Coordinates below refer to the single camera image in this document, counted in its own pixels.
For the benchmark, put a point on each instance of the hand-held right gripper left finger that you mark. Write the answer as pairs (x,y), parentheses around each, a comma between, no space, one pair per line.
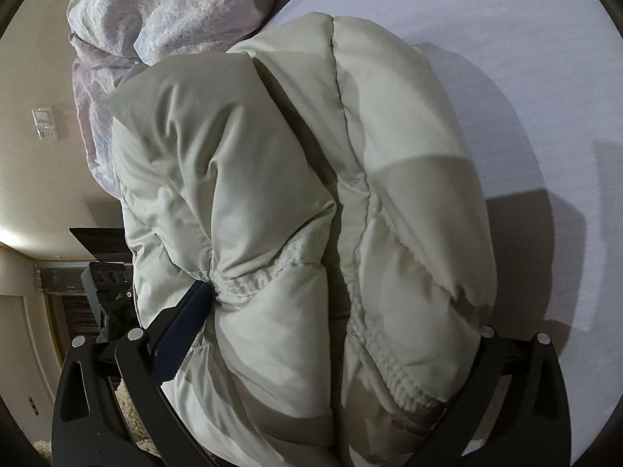
(180,335)

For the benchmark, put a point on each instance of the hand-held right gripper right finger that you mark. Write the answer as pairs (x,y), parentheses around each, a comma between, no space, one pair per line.
(467,399)

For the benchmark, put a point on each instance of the beige puffer jacket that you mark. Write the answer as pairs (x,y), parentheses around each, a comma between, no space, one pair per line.
(272,180)

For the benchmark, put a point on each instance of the dark slatted cabinet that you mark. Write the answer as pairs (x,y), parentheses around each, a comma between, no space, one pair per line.
(63,301)

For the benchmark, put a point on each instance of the dark wooden board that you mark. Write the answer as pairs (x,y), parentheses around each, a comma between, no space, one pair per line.
(100,243)

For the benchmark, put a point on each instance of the beige shaggy rug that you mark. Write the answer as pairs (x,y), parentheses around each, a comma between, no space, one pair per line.
(127,408)

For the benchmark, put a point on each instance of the pastel patterned duvet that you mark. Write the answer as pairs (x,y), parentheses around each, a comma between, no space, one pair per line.
(146,14)

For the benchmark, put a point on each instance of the wall outlet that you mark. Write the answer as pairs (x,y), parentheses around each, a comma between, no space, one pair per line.
(33,406)

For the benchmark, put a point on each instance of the white wall switch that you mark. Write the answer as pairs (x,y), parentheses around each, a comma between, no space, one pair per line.
(45,122)

